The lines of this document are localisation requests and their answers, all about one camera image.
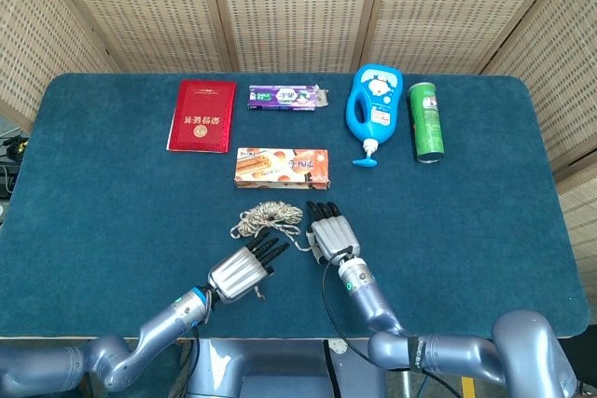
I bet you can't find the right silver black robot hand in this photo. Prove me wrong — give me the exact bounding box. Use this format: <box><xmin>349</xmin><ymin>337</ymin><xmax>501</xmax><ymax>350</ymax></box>
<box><xmin>305</xmin><ymin>200</ymin><xmax>363</xmax><ymax>265</ymax></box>

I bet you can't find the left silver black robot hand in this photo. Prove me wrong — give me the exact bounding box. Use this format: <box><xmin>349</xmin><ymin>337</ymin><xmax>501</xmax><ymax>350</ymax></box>
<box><xmin>207</xmin><ymin>228</ymin><xmax>290</xmax><ymax>305</ymax></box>

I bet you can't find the beige speckled braided rope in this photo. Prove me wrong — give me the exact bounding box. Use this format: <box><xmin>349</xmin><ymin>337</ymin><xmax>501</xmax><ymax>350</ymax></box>
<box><xmin>229</xmin><ymin>200</ymin><xmax>313</xmax><ymax>301</ymax></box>

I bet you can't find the orange biscuit box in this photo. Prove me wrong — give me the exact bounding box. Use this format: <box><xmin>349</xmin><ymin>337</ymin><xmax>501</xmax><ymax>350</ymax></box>
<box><xmin>233</xmin><ymin>147</ymin><xmax>332</xmax><ymax>191</ymax></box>

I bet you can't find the grey-blue robot torso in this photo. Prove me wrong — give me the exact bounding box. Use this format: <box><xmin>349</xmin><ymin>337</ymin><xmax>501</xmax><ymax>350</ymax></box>
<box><xmin>176</xmin><ymin>338</ymin><xmax>388</xmax><ymax>398</ymax></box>

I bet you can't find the blue felt table cover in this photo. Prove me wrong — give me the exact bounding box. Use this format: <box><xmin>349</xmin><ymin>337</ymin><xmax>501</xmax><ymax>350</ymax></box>
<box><xmin>0</xmin><ymin>72</ymin><xmax>591</xmax><ymax>340</ymax></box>

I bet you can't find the green chips can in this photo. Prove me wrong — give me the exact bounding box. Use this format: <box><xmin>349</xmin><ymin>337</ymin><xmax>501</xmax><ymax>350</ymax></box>
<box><xmin>408</xmin><ymin>81</ymin><xmax>447</xmax><ymax>165</ymax></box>

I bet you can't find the purple toothpaste box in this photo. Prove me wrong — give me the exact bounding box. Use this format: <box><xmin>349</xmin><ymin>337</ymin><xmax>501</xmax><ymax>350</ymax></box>
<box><xmin>246</xmin><ymin>84</ymin><xmax>331</xmax><ymax>114</ymax></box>

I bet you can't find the blue pump bottle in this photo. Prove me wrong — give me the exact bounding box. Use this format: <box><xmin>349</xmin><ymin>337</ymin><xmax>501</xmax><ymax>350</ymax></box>
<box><xmin>344</xmin><ymin>63</ymin><xmax>404</xmax><ymax>169</ymax></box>

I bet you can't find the red certificate booklet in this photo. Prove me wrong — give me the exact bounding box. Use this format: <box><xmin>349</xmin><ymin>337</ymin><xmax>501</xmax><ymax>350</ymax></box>
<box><xmin>165</xmin><ymin>79</ymin><xmax>238</xmax><ymax>155</ymax></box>

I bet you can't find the woven folding screen panel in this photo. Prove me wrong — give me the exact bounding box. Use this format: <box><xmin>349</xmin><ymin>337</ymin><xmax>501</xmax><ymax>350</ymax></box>
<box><xmin>482</xmin><ymin>0</ymin><xmax>597</xmax><ymax>310</ymax></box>
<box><xmin>361</xmin><ymin>0</ymin><xmax>575</xmax><ymax>75</ymax></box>
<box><xmin>39</xmin><ymin>0</ymin><xmax>234</xmax><ymax>74</ymax></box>
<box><xmin>204</xmin><ymin>0</ymin><xmax>388</xmax><ymax>74</ymax></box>
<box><xmin>0</xmin><ymin>0</ymin><xmax>120</xmax><ymax>131</ymax></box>

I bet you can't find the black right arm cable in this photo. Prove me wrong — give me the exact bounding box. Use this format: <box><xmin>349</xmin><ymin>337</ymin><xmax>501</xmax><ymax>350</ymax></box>
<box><xmin>321</xmin><ymin>246</ymin><xmax>467</xmax><ymax>398</ymax></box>

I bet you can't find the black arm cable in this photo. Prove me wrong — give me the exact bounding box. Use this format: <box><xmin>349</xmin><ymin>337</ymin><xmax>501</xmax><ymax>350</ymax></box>
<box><xmin>321</xmin><ymin>246</ymin><xmax>467</xmax><ymax>398</ymax></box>
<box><xmin>188</xmin><ymin>323</ymin><xmax>202</xmax><ymax>371</ymax></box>

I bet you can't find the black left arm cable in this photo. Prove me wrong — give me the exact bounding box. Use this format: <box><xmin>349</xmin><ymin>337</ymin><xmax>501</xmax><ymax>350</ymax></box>
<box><xmin>188</xmin><ymin>323</ymin><xmax>202</xmax><ymax>371</ymax></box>

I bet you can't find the black floor cable bundle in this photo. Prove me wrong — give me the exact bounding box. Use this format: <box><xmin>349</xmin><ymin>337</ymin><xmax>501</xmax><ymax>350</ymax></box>
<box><xmin>1</xmin><ymin>135</ymin><xmax>29</xmax><ymax>160</ymax></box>

